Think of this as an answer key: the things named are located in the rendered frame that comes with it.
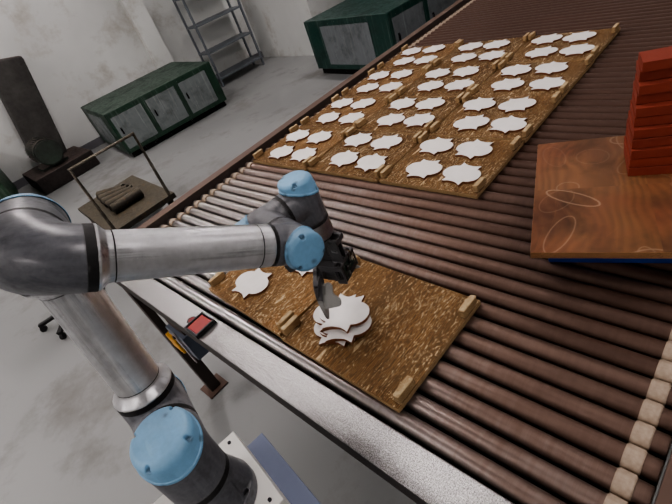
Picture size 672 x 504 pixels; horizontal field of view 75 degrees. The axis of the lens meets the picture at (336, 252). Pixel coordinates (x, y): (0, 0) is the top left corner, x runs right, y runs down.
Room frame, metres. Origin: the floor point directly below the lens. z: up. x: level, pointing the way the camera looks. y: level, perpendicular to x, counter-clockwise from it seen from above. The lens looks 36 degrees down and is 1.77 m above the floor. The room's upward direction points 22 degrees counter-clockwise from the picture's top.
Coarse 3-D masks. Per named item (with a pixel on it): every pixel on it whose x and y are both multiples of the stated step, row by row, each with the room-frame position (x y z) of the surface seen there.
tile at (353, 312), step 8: (344, 296) 0.88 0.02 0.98; (360, 296) 0.86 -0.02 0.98; (344, 304) 0.85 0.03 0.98; (352, 304) 0.84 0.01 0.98; (360, 304) 0.83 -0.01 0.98; (320, 312) 0.86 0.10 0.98; (336, 312) 0.83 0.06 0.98; (344, 312) 0.82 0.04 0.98; (352, 312) 0.81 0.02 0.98; (360, 312) 0.80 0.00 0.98; (368, 312) 0.79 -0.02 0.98; (328, 320) 0.82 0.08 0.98; (336, 320) 0.81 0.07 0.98; (344, 320) 0.80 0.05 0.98; (352, 320) 0.78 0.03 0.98; (360, 320) 0.77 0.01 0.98; (328, 328) 0.80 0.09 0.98; (336, 328) 0.79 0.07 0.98; (344, 328) 0.77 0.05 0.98
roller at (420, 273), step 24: (240, 216) 1.67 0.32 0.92; (384, 264) 1.02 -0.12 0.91; (408, 264) 0.98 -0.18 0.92; (456, 288) 0.82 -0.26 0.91; (480, 288) 0.78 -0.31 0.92; (528, 312) 0.66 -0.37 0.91; (552, 312) 0.63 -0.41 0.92; (600, 336) 0.53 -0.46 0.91; (624, 336) 0.51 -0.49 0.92; (648, 336) 0.49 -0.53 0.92
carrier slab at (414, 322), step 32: (352, 288) 0.95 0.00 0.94; (384, 288) 0.90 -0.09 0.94; (416, 288) 0.85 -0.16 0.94; (384, 320) 0.79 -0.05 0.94; (416, 320) 0.75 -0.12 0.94; (448, 320) 0.71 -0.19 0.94; (320, 352) 0.77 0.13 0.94; (352, 352) 0.73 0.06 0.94; (384, 352) 0.69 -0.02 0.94; (416, 352) 0.66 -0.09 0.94; (384, 384) 0.61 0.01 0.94; (416, 384) 0.58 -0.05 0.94
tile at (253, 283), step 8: (248, 272) 1.22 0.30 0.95; (256, 272) 1.20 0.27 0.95; (240, 280) 1.19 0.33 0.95; (248, 280) 1.17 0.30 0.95; (256, 280) 1.16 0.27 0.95; (264, 280) 1.14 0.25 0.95; (240, 288) 1.15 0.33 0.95; (248, 288) 1.13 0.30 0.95; (256, 288) 1.12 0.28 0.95; (264, 288) 1.10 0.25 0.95; (248, 296) 1.10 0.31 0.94
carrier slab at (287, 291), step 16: (240, 272) 1.25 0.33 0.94; (272, 272) 1.18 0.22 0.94; (288, 272) 1.14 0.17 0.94; (208, 288) 1.23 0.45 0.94; (224, 288) 1.20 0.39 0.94; (272, 288) 1.10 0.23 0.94; (288, 288) 1.07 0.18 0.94; (304, 288) 1.04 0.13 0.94; (240, 304) 1.08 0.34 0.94; (256, 304) 1.05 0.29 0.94; (272, 304) 1.02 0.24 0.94; (288, 304) 0.99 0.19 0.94; (304, 304) 0.97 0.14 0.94; (256, 320) 0.98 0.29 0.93; (272, 320) 0.95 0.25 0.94
